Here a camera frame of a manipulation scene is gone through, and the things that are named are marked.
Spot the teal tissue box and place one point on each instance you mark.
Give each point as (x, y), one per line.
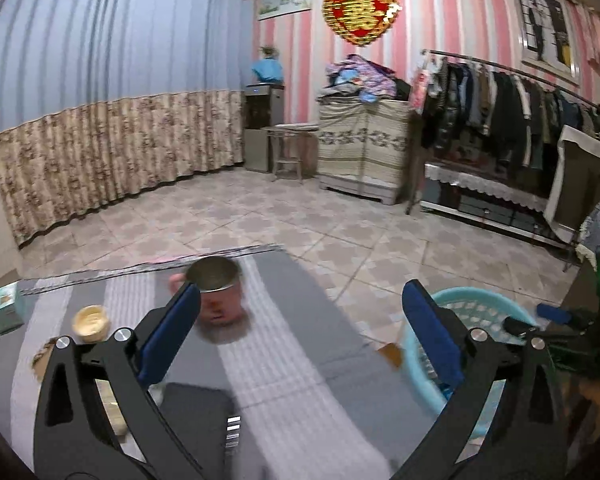
(0, 310)

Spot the small wooden stool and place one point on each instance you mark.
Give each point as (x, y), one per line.
(290, 150)

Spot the teal plastic basket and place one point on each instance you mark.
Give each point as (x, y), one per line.
(480, 302)

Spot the pile of clothes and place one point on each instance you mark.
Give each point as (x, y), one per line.
(362, 77)

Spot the white framed chair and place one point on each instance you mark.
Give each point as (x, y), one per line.
(567, 175)

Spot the black mat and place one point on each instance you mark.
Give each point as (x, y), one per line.
(195, 420)

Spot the pink mug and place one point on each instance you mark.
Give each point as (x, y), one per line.
(227, 310)

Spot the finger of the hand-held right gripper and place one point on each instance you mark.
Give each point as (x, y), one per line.
(552, 314)
(520, 327)

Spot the red heart wall decoration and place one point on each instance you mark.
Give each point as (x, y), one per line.
(361, 12)

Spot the landscape wall poster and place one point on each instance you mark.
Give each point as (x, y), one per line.
(285, 1)

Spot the framed wall picture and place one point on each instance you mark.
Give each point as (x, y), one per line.
(547, 27)

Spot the low shelf with lace cloth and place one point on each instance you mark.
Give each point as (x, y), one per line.
(485, 185)

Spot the blue cloth bundle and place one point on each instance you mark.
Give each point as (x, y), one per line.
(269, 67)

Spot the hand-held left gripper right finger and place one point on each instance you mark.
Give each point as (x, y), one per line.
(432, 332)

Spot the grey water dispenser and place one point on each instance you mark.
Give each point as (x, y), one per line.
(262, 127)

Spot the blue and floral curtain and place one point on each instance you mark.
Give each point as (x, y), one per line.
(105, 85)

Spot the grey striped tablecloth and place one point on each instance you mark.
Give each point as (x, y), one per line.
(290, 350)

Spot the cabinet with patterned cover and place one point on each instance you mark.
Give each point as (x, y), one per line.
(362, 150)

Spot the clothes rack with garments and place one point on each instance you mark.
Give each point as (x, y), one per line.
(505, 110)

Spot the orange peel piece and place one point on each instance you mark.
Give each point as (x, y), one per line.
(90, 324)

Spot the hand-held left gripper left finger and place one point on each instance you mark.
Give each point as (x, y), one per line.
(172, 332)

